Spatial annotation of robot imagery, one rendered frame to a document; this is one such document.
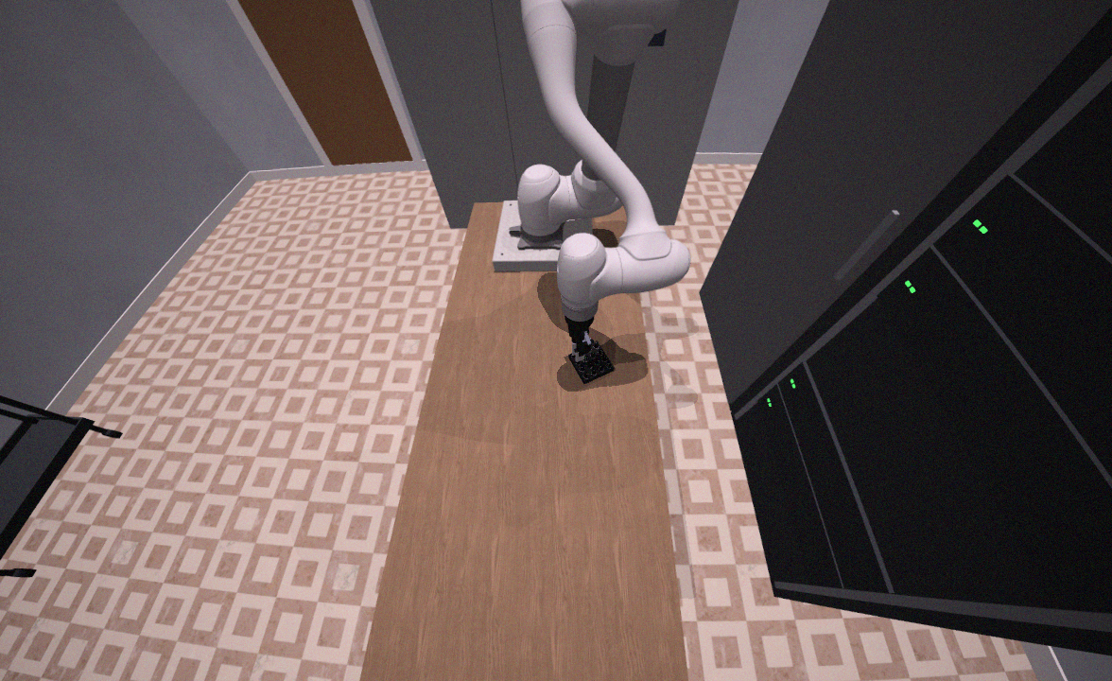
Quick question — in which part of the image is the black knob box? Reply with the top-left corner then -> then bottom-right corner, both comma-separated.
568,342 -> 615,384

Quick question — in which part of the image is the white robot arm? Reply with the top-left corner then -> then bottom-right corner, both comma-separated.
509,0 -> 691,322

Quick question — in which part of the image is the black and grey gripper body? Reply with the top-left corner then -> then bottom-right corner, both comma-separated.
565,315 -> 594,337

